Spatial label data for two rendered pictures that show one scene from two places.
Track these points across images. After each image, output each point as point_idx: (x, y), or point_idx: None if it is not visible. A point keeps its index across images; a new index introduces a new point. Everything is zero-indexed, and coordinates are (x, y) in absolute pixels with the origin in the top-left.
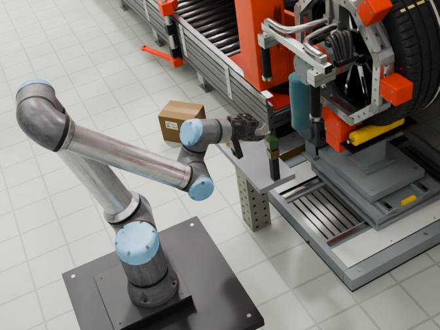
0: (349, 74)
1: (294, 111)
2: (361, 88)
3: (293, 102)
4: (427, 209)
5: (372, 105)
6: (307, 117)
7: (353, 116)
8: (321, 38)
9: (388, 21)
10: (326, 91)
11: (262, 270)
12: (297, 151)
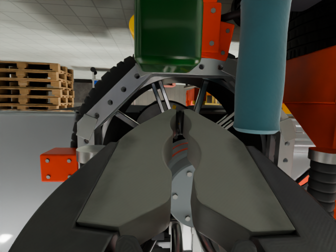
0: (197, 110)
1: (266, 45)
2: (192, 80)
3: (264, 74)
4: None
5: (89, 130)
6: (240, 32)
7: (137, 81)
8: (258, 138)
9: None
10: (228, 78)
11: None
12: None
